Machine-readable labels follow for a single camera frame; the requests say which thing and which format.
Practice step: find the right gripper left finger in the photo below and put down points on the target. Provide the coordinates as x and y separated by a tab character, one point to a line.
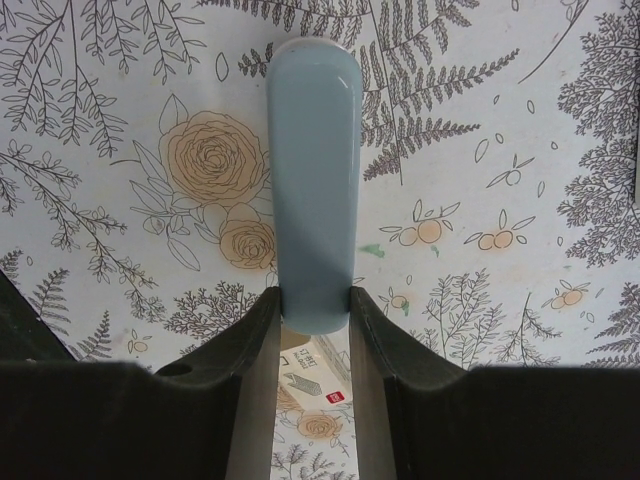
208	415

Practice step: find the white staple box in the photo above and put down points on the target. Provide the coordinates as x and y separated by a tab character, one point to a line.
316	374

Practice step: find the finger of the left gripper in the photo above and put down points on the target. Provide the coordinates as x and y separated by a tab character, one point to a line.
23	335

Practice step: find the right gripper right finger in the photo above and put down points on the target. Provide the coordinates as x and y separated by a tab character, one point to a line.
419	416

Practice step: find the floral patterned table mat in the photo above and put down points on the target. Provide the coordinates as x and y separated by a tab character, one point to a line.
498	198

